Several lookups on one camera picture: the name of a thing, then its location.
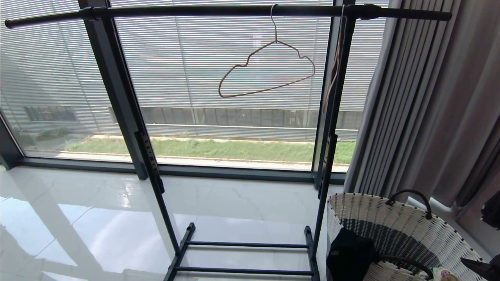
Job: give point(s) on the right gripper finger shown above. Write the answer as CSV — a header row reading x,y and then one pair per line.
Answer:
x,y
486,269

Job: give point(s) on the cream printed garment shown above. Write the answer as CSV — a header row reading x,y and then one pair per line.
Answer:
x,y
441,275

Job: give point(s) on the pink clothes hanger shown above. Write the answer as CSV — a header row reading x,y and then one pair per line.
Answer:
x,y
276,40
336,58

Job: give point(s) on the white laundry basket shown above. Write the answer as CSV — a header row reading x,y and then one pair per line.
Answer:
x,y
410,218

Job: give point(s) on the black clothes rack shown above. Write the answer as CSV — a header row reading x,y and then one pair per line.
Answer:
x,y
195,11

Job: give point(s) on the black garment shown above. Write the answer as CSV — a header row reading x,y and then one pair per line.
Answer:
x,y
349,253

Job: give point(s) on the brown curtain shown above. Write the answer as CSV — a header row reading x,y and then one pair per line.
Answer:
x,y
429,97

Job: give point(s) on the window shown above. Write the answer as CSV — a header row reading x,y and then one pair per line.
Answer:
x,y
113,78

